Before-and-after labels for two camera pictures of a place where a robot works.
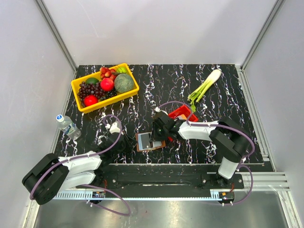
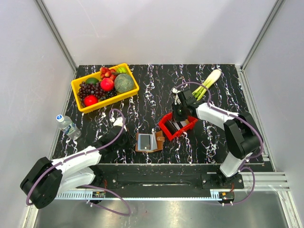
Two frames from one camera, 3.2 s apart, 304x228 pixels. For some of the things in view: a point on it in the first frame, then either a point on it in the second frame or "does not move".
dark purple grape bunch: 87,89 does not move
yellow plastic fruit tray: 75,83 does not move
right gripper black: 155,137 → 175,117
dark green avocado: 91,80 does not move
